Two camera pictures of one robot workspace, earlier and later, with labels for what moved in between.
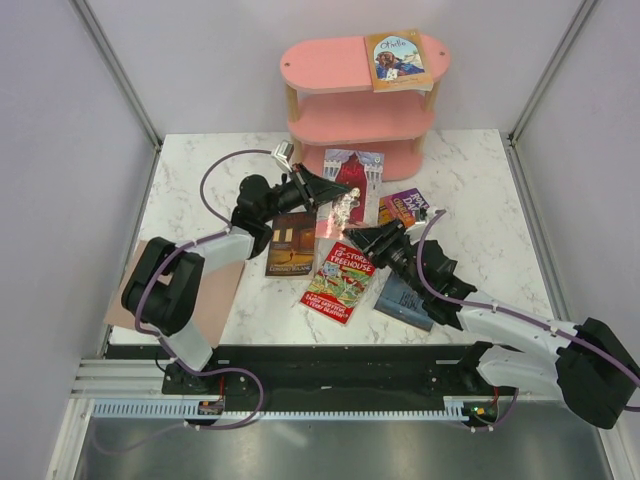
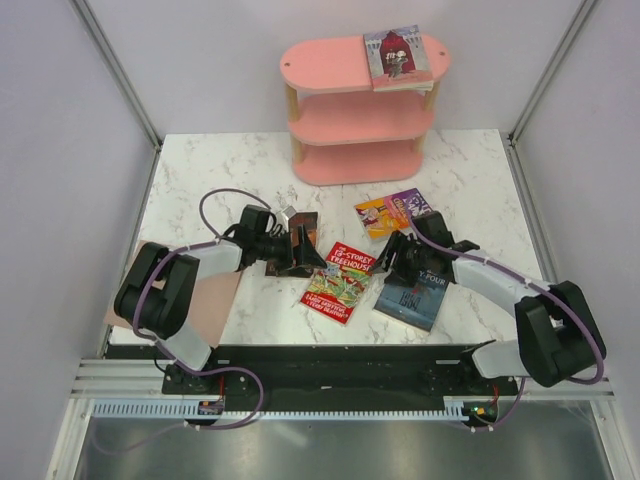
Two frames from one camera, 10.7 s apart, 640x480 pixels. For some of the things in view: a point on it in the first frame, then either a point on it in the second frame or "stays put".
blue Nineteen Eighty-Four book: [398, 299] stays put
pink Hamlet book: [354, 169] to [397, 61]
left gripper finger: [319, 189] to [308, 255]
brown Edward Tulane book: [292, 244] stays put
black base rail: [206, 376] stays put
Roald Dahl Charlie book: [401, 206] stays put
